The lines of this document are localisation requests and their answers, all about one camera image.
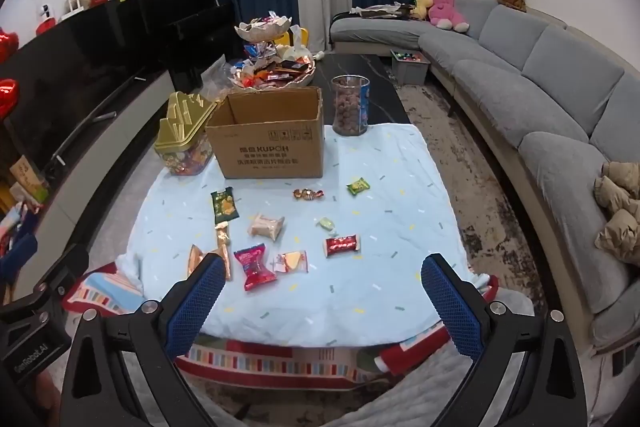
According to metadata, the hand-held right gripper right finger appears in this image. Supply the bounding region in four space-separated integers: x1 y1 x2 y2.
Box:
420 253 589 427

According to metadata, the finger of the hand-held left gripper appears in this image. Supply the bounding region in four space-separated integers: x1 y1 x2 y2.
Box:
0 245 90 309
0 232 40 278

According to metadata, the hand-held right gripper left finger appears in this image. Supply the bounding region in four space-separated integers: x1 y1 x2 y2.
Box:
60 251 227 427

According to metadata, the orange gold snack packet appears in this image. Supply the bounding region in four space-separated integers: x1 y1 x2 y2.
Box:
186 244 217 280

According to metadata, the long gold foil packet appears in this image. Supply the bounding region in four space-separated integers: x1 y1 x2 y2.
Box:
214 224 235 282

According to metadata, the pink red candy packet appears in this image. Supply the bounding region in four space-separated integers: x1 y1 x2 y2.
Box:
233 243 278 293

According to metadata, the dark green biscuit packet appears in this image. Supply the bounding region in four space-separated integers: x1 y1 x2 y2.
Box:
210 188 241 224

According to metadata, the beige snack packet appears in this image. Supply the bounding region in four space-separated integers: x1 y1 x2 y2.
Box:
247 213 286 240

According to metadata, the yellow and white snack packet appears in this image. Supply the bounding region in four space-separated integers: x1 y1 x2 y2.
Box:
272 249 308 275

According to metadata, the red snack wrapper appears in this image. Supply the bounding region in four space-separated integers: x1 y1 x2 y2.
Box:
322 234 362 258

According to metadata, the brown cardboard box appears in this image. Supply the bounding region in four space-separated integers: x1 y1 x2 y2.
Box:
205 87 326 180

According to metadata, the pile of colourful boxes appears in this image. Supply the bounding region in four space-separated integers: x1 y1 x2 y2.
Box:
0 157 51 220

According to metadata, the grey quilted cloth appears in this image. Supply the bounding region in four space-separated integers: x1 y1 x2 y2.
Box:
100 347 538 427

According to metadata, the red striped printed blanket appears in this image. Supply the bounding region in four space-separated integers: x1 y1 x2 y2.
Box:
60 262 501 390

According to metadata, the light blue confetti-print cloth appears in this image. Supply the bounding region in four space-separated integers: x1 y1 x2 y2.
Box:
125 122 496 349

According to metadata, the patterned floor rug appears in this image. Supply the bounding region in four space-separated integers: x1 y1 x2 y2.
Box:
395 82 551 308

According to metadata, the grey white television cabinet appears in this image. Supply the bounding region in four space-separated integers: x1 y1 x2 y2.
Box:
47 69 173 233

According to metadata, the clear candy jar gold lid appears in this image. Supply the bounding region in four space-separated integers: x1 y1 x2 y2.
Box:
154 91 218 178

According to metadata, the large black television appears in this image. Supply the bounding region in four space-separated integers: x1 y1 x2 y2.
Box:
0 2 151 172

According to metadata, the beige puffy jacket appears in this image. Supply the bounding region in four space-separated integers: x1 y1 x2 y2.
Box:
594 161 640 265

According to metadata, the red heart balloon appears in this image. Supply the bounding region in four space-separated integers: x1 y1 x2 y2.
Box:
0 27 20 62

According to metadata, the clear jar of nuts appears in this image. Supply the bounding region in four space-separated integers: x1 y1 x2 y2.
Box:
331 75 371 136

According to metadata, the clear plastic bag of peanuts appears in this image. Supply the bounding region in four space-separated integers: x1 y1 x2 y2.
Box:
200 57 241 102

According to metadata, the grey storage bin with toys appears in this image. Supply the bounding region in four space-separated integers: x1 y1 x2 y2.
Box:
391 50 432 85

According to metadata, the grey sectional sofa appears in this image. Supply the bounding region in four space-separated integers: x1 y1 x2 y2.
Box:
330 0 640 358

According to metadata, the tiered snack tray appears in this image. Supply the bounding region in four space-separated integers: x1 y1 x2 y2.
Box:
230 14 316 88

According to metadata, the black upright piano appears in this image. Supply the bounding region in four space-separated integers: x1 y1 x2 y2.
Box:
105 0 236 92

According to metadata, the white plush toy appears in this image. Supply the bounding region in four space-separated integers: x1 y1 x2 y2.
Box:
277 44 328 62

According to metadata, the yellow plastic object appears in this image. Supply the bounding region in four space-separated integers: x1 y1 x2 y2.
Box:
277 27 308 48

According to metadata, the pink plush toy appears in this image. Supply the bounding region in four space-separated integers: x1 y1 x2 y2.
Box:
426 0 471 32

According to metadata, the pile of clothes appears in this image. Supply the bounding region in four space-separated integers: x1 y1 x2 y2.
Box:
350 2 416 20

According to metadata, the white and red camera robot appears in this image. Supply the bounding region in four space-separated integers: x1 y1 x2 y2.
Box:
36 3 58 35

